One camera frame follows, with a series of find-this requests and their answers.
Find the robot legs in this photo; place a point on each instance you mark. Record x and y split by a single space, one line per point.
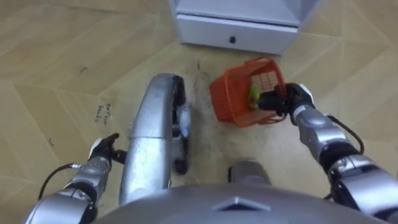
152 130

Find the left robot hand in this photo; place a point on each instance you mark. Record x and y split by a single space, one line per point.
104 147

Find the robot body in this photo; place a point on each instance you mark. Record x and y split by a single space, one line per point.
236 207

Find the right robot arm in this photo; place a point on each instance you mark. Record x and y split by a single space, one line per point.
339 161

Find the orange plastic basket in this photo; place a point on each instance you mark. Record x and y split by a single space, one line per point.
239 93

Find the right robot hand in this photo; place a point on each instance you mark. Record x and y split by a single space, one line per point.
289 99

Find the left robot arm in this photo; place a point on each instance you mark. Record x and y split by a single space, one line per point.
71 196

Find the white cabinet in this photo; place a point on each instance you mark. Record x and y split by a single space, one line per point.
239 26

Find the green soft toy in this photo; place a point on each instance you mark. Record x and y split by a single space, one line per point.
255 96

